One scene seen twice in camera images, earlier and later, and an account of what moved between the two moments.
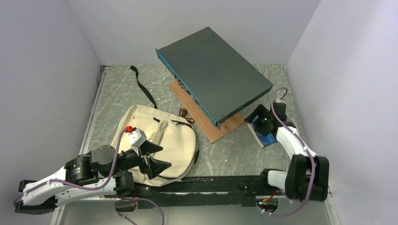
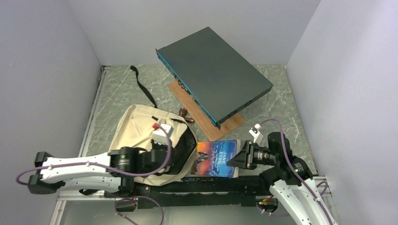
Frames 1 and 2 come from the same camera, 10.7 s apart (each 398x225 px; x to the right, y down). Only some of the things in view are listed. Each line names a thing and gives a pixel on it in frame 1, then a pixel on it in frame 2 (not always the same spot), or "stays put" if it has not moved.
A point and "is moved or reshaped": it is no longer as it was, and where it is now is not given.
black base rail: x=209 y=191 stays put
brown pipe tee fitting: x=182 y=112 stays put
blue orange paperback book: x=264 y=139 is moved or reshaped
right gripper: x=261 y=111 to x=245 y=158
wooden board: x=211 y=131 stays put
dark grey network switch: x=219 y=80 stays put
